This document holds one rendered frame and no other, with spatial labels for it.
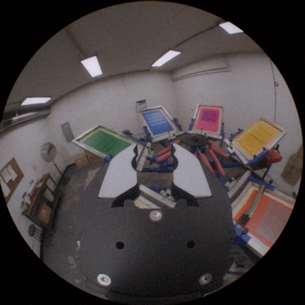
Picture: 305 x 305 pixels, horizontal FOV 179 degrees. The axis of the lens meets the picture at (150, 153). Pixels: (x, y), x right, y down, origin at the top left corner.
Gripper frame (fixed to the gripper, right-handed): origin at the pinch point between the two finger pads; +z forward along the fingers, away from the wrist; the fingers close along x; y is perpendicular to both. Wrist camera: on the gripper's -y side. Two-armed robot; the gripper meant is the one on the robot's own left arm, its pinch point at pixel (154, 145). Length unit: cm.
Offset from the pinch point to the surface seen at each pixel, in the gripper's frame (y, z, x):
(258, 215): 48, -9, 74
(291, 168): 46, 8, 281
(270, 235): 43, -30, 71
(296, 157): 19, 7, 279
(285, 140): 6, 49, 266
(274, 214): 42, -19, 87
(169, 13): -137, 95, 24
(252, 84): -80, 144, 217
